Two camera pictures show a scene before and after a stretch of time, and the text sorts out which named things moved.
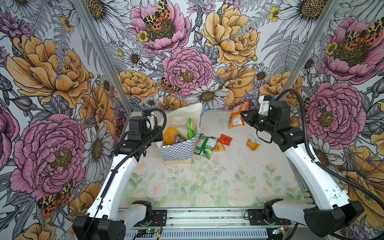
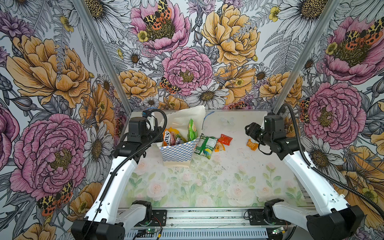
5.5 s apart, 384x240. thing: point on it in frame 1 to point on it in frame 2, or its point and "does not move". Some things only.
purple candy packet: x=178 y=140 does not move
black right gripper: x=252 y=113 to x=252 y=130
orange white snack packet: x=235 y=118 to x=166 y=138
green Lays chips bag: x=191 y=131 does not move
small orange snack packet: x=253 y=146 does not move
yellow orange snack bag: x=170 y=136 does not move
